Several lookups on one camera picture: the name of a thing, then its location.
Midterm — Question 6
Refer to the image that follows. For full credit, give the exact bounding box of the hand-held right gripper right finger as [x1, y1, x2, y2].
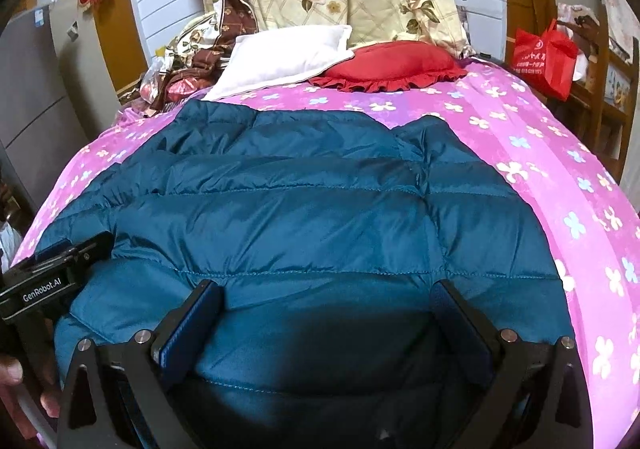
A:
[432, 280, 596, 449]

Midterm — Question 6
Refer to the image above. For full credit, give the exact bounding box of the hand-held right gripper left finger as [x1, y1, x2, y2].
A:
[56, 280, 221, 449]

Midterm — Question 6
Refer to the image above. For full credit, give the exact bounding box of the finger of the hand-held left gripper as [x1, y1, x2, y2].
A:
[37, 231, 116, 275]

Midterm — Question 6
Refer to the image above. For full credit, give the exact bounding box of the teal down jacket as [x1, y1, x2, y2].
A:
[35, 100, 576, 449]

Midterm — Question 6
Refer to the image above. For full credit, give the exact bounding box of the person's left hand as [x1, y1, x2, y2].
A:
[0, 355, 61, 417]

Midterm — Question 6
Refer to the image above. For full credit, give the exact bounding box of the grey refrigerator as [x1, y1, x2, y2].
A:
[0, 0, 108, 240]

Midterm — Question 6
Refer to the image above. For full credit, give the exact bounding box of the crumpled plastic bag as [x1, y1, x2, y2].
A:
[139, 56, 176, 104]

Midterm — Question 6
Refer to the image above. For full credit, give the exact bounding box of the pink floral bed sheet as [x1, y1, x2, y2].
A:
[10, 56, 640, 449]

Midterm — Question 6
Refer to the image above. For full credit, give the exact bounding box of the white panelled wooden headboard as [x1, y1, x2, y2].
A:
[95, 0, 561, 104]

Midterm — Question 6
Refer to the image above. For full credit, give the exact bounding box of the white pillow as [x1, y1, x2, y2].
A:
[202, 25, 353, 102]

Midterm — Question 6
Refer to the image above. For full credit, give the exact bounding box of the wooden chair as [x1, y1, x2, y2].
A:
[555, 4, 632, 182]

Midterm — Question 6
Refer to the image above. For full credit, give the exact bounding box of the red ruffled pillow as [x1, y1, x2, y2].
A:
[307, 41, 468, 94]

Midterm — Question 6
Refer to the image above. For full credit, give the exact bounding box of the red shopping bag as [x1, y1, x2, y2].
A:
[507, 19, 581, 102]

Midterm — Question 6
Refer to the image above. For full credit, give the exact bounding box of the pale wall poster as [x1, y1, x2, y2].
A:
[594, 0, 640, 62]

